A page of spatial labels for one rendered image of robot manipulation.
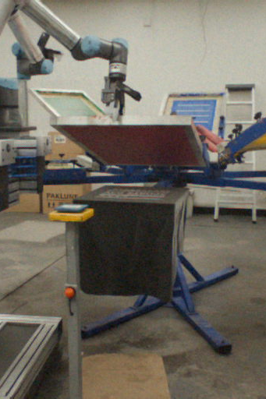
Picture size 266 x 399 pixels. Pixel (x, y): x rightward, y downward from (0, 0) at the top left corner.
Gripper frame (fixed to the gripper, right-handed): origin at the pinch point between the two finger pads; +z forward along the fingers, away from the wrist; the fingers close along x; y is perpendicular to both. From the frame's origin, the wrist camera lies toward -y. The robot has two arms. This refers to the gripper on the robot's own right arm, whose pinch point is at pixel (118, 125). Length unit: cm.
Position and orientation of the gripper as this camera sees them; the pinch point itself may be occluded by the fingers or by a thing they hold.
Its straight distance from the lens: 190.3
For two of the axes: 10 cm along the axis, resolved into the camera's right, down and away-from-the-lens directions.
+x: -2.3, -1.2, -9.7
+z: -0.6, 9.9, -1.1
